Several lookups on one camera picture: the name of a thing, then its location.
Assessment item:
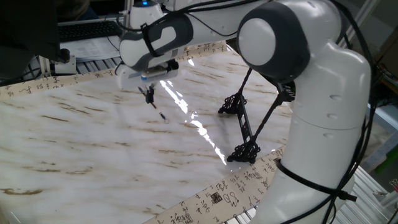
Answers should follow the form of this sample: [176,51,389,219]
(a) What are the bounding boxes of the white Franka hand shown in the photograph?
[115,60,180,105]

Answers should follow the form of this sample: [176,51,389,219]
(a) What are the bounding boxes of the brown calligraphy brush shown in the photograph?
[137,86,170,124]

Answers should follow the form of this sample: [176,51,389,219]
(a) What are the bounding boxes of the black ornate pen rack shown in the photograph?
[218,67,296,165]

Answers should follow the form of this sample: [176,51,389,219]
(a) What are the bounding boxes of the printed paper sheets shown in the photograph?
[60,35,124,63]

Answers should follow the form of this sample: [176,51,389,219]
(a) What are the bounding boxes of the glossy marble pattern mat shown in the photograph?
[0,49,295,224]

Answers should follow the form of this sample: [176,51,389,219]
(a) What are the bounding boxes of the black keyboard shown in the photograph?
[58,20,123,43]

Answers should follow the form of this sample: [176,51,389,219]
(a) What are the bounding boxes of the beige calligraphy print paper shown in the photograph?
[0,39,285,224]

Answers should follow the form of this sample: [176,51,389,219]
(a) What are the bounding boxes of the black computer monitor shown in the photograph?
[0,0,62,81]

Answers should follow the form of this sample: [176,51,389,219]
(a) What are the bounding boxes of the green plastic object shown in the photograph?
[374,154,398,175]

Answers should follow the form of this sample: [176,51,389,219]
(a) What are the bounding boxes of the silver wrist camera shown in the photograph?
[128,68,178,82]

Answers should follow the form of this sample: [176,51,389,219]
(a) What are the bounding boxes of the white mount with black knob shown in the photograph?
[49,48,78,75]

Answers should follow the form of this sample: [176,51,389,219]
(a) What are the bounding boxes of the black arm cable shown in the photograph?
[105,0,379,224]

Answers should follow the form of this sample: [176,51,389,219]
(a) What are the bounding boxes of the grey metal shelf frame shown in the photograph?
[362,102,398,174]

